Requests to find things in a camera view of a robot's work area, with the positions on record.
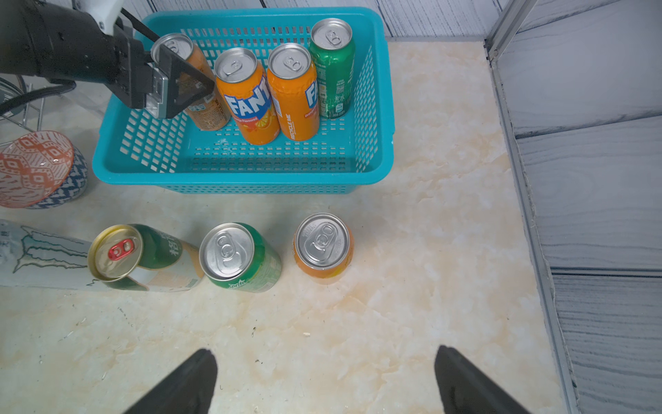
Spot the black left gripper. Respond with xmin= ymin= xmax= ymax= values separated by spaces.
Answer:
xmin=1 ymin=1 xmax=215 ymax=119

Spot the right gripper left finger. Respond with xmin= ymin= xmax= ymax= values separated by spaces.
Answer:
xmin=125 ymin=348 xmax=218 ymax=413

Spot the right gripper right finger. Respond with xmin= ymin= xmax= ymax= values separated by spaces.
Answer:
xmin=434 ymin=346 xmax=529 ymax=414

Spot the orange yellow can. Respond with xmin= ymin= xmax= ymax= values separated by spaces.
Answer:
xmin=151 ymin=33 xmax=230 ymax=131

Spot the orange Fanta can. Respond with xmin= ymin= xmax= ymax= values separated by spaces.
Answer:
xmin=214 ymin=48 xmax=280 ymax=146

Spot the orange can silver top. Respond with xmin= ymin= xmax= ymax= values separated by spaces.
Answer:
xmin=267 ymin=43 xmax=320 ymax=141

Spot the green soda can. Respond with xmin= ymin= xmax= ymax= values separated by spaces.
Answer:
xmin=199 ymin=223 xmax=282 ymax=293

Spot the green white gold-top can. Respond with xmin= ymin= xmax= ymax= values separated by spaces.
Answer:
xmin=87 ymin=224 xmax=205 ymax=293

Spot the orange Schweppes can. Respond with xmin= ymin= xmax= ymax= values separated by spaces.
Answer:
xmin=293 ymin=213 xmax=354 ymax=285

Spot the teal plastic basket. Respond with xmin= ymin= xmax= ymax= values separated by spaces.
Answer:
xmin=91 ymin=7 xmax=396 ymax=194

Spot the red patterned bowl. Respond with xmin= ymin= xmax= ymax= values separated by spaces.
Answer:
xmin=1 ymin=130 xmax=89 ymax=210

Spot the metal wire plate stand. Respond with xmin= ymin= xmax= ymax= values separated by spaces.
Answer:
xmin=0 ymin=74 xmax=48 ymax=133

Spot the right aluminium frame post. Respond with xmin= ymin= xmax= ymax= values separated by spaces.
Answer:
xmin=484 ymin=0 xmax=537 ymax=64

